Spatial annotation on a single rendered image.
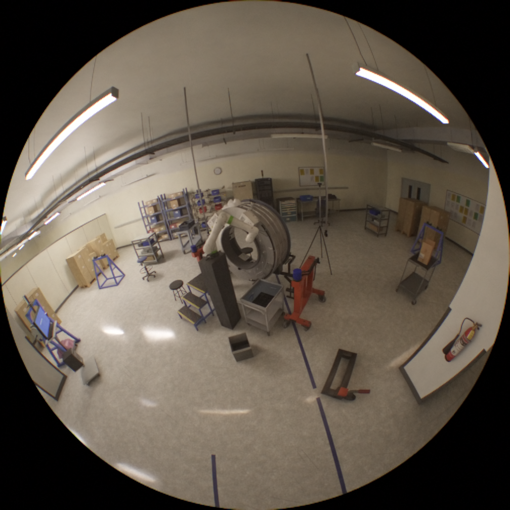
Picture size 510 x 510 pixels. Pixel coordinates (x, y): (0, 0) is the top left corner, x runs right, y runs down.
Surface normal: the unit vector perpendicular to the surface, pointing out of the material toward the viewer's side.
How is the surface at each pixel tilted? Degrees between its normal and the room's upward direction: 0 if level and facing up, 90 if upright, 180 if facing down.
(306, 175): 90
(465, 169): 90
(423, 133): 90
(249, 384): 0
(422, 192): 90
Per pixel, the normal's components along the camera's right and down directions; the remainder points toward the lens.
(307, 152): 0.10, 0.47
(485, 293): -0.99, 0.15
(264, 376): -0.12, -0.87
